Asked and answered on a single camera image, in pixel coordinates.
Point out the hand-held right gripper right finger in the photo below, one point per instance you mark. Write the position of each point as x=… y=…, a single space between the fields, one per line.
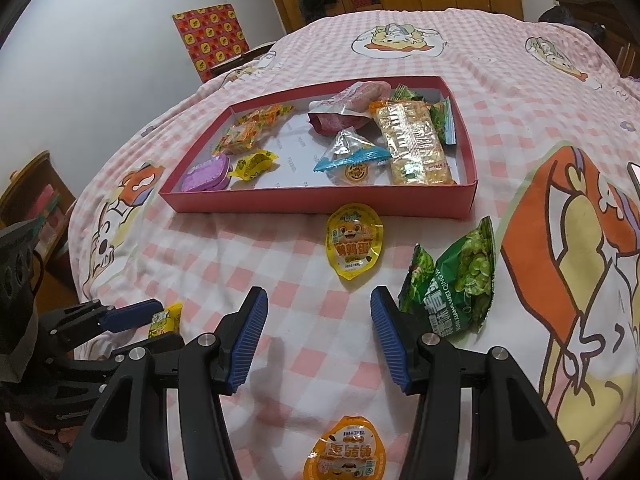
x=387 y=340

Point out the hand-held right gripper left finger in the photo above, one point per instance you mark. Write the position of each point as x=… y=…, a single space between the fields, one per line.
x=250 y=340

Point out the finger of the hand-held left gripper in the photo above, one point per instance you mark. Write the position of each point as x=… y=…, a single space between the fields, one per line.
x=132 y=316
x=150 y=345

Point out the tiny yellow snack packet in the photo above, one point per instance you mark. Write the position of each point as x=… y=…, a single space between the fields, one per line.
x=165 y=321

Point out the yellow round egg packet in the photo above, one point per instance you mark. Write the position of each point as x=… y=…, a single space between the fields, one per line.
x=352 y=245

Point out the shallow red cardboard box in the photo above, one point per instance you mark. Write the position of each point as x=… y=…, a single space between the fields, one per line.
x=320 y=202

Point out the purple snack packet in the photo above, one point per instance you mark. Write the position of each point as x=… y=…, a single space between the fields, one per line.
x=205 y=174

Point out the yellow candy packet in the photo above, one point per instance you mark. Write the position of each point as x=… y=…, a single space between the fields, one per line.
x=252 y=165

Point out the blue clear pastry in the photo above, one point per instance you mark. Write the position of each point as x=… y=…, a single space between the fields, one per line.
x=350 y=160

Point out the long yellow cracker packet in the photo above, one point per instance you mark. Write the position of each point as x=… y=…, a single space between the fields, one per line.
x=410 y=145

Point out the orange snack packet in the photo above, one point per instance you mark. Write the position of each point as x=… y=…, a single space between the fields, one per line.
x=265 y=116
x=237 y=141

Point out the green blue-edged snack packet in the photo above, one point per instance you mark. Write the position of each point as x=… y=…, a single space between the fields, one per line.
x=442 y=117

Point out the pink spouted drink pouch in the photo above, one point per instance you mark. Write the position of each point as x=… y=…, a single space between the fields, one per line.
x=350 y=105

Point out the small green snack packet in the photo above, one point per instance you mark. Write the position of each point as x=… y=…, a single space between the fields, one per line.
x=402 y=94

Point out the narrow green pea packet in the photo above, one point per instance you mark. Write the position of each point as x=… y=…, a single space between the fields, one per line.
x=415 y=275

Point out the large green pea packet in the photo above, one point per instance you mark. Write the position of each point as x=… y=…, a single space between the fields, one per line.
x=465 y=275

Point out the low wooden cabinet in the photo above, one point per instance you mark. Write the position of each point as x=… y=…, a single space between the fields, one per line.
x=30 y=180

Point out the orange round egg packet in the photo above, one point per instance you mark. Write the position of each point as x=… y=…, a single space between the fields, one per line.
x=345 y=452

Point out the pink checked printed blanket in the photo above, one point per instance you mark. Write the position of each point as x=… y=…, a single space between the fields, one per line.
x=500 y=160

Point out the black bag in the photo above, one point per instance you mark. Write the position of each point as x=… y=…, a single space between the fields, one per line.
x=565 y=17

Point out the dark wooden headboard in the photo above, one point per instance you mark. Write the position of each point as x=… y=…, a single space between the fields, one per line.
x=625 y=55

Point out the red yellow patterned wall cloth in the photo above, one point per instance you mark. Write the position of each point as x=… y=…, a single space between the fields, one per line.
x=210 y=40

